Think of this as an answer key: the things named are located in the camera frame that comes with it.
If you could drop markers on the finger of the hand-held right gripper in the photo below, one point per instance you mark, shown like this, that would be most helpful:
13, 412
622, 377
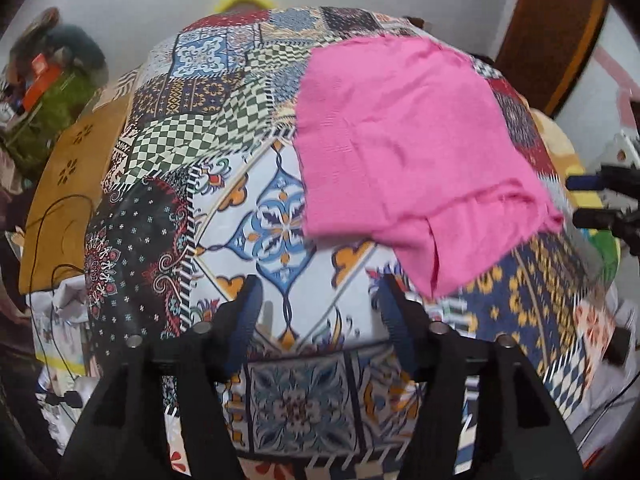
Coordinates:
610, 222
582, 182

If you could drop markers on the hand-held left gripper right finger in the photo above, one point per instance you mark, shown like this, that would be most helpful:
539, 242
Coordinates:
395, 315

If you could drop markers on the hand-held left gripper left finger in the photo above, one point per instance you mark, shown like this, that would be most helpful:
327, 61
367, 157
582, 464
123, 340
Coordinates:
247, 310

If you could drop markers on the pink button shirt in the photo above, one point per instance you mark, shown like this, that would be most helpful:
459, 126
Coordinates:
410, 150

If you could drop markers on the yellow printed sheet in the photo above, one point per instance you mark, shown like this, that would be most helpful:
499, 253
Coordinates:
560, 150

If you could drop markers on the patchwork printed blanket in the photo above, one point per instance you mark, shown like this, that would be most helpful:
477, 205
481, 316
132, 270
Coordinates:
215, 160

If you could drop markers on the brown wooden door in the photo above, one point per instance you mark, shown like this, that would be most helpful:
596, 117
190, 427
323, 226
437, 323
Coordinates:
550, 30

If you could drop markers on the white printed bedsheet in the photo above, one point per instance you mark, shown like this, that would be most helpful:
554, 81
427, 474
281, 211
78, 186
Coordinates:
65, 320

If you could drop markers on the mustard yellow pillow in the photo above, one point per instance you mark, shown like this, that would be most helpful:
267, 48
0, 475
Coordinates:
75, 170

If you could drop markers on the green patterned storage bag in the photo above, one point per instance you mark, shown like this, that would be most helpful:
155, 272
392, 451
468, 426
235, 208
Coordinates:
55, 115

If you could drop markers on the grey plush toy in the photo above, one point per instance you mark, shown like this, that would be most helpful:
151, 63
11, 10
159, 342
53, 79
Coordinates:
80, 50

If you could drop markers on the orange box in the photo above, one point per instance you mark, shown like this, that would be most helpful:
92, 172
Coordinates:
40, 80

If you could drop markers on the brown bag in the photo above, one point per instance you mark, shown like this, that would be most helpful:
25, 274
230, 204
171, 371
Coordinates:
35, 30

